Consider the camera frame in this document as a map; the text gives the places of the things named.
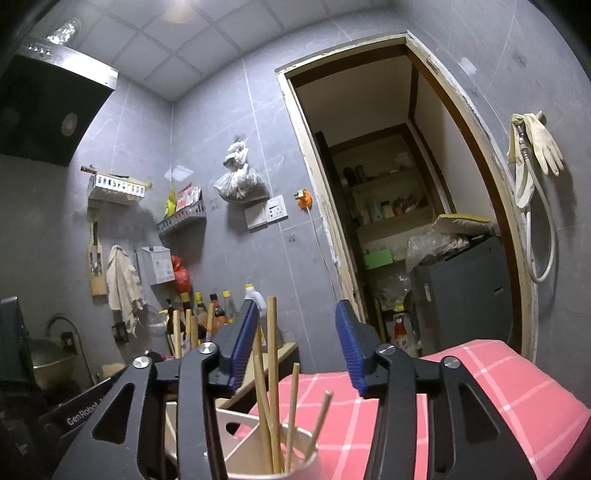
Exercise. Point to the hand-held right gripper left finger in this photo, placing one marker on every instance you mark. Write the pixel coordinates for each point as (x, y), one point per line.
(244, 341)

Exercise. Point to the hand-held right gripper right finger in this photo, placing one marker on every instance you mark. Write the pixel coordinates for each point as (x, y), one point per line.
(351, 350)

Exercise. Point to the dark bamboo chopstick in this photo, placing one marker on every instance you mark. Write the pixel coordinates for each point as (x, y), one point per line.
(262, 406)
(210, 323)
(274, 369)

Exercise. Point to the clear yellow cap bottle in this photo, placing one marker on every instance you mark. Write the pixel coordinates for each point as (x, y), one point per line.
(229, 304)

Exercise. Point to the dark soy sauce bottle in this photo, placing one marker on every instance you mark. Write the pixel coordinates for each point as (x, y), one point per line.
(217, 311)

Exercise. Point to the clear cooking oil jug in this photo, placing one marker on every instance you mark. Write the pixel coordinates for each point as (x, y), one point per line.
(256, 295)

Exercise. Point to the red white bottle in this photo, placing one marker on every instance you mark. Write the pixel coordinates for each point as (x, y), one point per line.
(401, 332)

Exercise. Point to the yellow cap sauce bottle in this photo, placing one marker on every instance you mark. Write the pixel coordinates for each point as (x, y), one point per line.
(199, 304)

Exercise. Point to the metal wok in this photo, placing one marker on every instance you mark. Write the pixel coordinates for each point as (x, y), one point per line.
(53, 369)

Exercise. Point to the tall dark wine bottle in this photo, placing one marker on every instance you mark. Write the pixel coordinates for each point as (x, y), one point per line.
(185, 302)

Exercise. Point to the dark glass bottle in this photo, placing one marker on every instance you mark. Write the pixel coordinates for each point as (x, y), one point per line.
(174, 305)

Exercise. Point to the red plastic bag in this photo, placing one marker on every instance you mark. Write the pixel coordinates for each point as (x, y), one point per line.
(181, 277)

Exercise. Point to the green box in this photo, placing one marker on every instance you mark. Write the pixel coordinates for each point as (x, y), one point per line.
(377, 259)

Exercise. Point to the metal faucet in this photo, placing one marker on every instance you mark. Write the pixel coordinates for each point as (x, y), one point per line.
(55, 321)

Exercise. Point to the pink checked tablecloth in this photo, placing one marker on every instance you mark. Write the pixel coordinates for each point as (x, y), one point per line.
(461, 392)

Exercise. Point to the grey cabinet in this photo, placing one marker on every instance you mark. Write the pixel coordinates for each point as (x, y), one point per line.
(461, 300)

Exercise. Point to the crumpled clear plastic bags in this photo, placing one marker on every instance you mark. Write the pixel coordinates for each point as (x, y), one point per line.
(434, 247)

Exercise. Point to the hanging cream towel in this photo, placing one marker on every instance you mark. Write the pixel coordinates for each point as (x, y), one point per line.
(122, 281)

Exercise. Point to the colourful spice packets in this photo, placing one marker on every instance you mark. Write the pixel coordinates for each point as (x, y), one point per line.
(187, 196)

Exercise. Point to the hanging clear plastic bag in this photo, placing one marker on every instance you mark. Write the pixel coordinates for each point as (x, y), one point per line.
(240, 184)

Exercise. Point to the folded olive cushion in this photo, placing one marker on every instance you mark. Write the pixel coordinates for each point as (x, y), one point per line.
(466, 224)

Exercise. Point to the wooden storage shelves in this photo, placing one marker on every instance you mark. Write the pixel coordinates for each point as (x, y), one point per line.
(383, 181)

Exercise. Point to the cream rubber gloves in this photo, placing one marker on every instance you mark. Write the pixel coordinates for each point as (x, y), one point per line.
(547, 147)

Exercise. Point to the black range hood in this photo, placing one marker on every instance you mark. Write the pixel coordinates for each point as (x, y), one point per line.
(41, 115)

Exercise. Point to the white wall box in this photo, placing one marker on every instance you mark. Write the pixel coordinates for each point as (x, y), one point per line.
(159, 267)

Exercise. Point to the white wall socket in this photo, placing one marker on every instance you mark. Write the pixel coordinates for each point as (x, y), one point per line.
(268, 212)

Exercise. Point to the grey wall shelf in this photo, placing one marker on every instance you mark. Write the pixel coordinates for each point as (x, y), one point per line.
(182, 222)

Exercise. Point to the orange wall hook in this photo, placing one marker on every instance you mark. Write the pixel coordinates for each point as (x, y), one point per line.
(304, 199)

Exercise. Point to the wooden door frame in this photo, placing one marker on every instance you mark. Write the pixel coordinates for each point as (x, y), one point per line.
(308, 157)

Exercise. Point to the white wall rack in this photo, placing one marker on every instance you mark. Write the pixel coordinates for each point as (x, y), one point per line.
(115, 189)

